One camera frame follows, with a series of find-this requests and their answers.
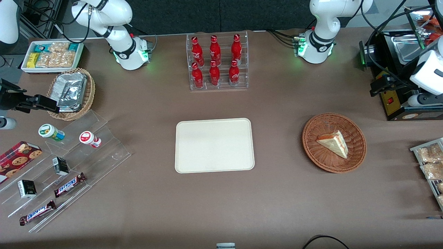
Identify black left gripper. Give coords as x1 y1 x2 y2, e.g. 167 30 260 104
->
370 74 416 98

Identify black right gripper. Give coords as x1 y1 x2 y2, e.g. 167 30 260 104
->
0 79 59 113

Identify triangular sandwich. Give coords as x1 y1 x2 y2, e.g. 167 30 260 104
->
316 130 349 159

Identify white rectangular snack tray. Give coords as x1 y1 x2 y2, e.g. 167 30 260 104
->
21 40 84 74

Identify light tan wicker basket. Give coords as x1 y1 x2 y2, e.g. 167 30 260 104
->
47 68 96 121

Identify brown round wicker basket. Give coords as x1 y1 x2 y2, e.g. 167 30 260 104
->
302 113 367 173

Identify cream plastic tray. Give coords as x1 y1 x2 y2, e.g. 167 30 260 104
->
175 118 255 174

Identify black food warmer cabinet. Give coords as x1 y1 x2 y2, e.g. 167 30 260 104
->
359 5 443 121

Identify silver foil packet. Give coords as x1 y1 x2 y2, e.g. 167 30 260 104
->
55 72 88 85
56 81 86 113

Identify green lid cup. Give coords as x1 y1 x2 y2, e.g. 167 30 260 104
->
38 123 65 142

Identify clear cracker bag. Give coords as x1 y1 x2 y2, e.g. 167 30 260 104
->
49 51 76 68
48 42 70 53
36 52 52 68

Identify steel warmer pan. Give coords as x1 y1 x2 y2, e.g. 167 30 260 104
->
390 34 430 63

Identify red lid cup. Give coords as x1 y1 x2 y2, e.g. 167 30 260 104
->
79 131 102 148

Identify red cookie box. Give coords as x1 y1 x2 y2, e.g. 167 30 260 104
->
0 141 43 185

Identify small black carton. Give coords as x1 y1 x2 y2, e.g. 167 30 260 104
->
52 157 70 176
17 179 37 199

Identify clear acrylic stepped display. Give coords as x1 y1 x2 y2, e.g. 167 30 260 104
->
0 110 132 233

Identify Snickers chocolate bar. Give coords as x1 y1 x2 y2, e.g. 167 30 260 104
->
54 173 87 198
19 200 56 226

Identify red cola bottle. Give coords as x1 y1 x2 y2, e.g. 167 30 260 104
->
209 61 221 86
229 59 240 87
191 62 204 89
231 34 243 64
209 35 222 66
191 36 205 67

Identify clear acrylic bottle rack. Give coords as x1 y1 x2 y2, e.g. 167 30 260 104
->
186 31 249 91

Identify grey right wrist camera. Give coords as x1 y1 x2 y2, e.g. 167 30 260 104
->
0 117 17 130

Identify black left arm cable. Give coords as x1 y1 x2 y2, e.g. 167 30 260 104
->
360 0 433 87

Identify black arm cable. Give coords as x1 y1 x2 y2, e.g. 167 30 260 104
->
24 0 104 44
360 0 433 87

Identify grey wire rack tray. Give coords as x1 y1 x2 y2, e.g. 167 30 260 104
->
410 138 443 211

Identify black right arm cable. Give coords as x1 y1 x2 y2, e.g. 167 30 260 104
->
24 0 104 44

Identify black arm base cables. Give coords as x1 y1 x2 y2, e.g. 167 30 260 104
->
266 29 301 47

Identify black looped floor cable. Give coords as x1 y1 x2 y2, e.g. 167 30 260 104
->
302 235 350 249

